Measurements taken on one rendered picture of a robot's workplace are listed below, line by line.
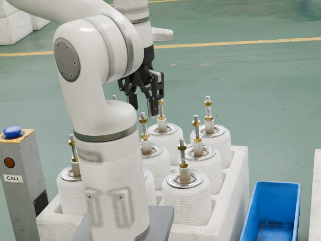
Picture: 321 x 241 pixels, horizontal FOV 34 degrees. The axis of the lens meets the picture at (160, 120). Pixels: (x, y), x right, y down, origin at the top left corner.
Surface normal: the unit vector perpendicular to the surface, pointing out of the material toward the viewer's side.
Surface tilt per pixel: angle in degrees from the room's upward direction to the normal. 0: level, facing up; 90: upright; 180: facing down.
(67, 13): 99
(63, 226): 90
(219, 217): 0
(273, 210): 88
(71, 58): 91
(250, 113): 0
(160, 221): 0
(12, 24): 90
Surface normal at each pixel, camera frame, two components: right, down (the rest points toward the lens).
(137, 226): 0.68, 0.22
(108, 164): 0.04, 0.37
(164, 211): -0.10, -0.92
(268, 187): -0.29, 0.36
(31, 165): 0.95, 0.03
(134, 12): 0.25, 0.34
